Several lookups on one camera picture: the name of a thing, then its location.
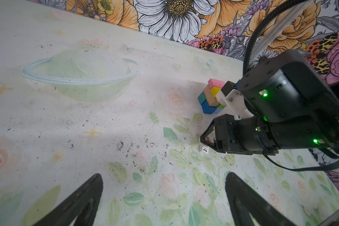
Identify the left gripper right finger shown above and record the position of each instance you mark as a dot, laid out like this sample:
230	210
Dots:
245	204

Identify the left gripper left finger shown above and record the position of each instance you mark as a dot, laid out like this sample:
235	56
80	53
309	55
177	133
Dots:
80	208

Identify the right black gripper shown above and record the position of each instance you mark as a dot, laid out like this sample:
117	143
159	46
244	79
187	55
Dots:
231	136

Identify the dark blue wood cube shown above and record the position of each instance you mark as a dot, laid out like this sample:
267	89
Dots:
207	109

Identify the green rectangular wood block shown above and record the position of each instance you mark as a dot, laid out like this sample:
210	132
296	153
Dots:
221	106

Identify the natural wood rectangular block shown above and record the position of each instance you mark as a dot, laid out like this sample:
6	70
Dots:
212	101

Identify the teal wood cube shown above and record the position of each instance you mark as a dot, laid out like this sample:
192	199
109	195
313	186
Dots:
202	98

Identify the yellow rectangular wood block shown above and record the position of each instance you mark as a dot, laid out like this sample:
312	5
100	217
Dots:
215	90

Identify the pink rectangular wood block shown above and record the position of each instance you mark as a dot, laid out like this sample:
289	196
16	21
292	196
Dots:
215	83

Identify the round cartoon face sticker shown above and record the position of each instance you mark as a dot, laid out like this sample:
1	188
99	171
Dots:
203	149

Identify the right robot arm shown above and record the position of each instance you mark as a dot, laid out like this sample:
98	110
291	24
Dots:
282	103

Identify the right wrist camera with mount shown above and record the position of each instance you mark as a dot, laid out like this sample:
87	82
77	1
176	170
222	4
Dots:
233	101

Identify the right aluminium corner post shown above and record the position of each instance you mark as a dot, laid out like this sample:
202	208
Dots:
287	31

